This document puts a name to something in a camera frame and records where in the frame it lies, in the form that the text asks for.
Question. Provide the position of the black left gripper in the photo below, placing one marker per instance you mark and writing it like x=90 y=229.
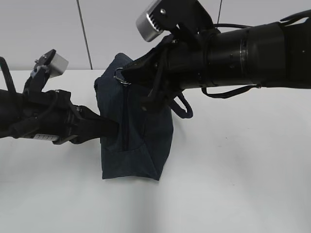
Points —
x=79 y=124

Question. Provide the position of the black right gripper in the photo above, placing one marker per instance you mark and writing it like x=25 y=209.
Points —
x=163 y=68

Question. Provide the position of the dark blue lunch bag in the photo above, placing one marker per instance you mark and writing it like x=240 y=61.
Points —
x=143 y=143

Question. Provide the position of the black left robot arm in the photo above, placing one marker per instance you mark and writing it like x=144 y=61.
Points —
x=53 y=116

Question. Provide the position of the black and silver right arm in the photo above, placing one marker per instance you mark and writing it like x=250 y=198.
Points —
x=270 y=55

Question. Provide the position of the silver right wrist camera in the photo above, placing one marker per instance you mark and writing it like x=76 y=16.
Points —
x=184 y=19

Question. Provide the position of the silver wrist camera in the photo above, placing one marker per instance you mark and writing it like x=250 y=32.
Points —
x=49 y=65
x=184 y=19

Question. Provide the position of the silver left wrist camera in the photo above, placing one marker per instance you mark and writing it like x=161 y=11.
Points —
x=49 y=65

